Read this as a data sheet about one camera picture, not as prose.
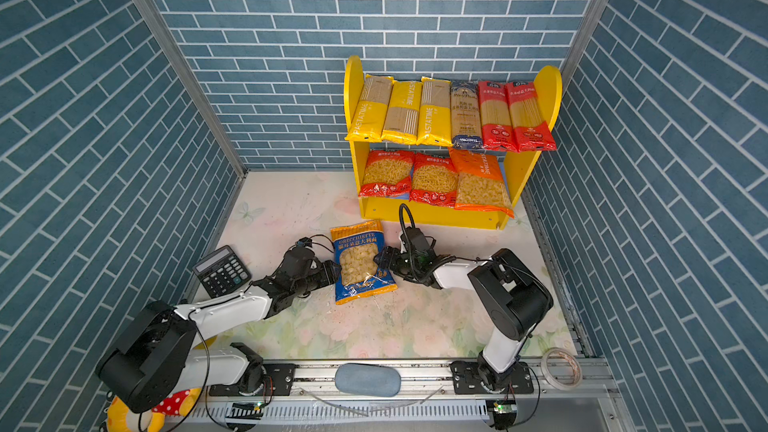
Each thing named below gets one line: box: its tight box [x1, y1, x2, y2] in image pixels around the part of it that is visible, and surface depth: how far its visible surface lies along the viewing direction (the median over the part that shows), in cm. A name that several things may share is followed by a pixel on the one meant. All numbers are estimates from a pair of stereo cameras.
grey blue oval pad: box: [334, 362, 401, 397], surface depth 73 cm
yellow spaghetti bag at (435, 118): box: [416, 77, 453, 147], surface depth 77 cm
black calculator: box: [192, 245, 252, 299], surface depth 93 cm
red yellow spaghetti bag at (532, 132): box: [506, 81, 557, 153], surface depth 75 cm
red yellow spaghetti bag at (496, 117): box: [478, 80, 519, 153], surface depth 76 cm
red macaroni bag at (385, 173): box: [358, 150, 415, 198], surface depth 98 cm
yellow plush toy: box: [107, 387, 203, 432], surface depth 66 cm
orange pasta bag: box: [449, 148, 514, 218], surface depth 94 cm
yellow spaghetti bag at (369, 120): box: [344, 74, 394, 143], surface depth 79 cm
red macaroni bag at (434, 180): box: [409, 152, 459, 208], surface depth 96 cm
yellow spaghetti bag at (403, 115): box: [380, 80, 423, 145], surface depth 78 cm
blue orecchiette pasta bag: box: [330, 220, 398, 305], surface depth 93 cm
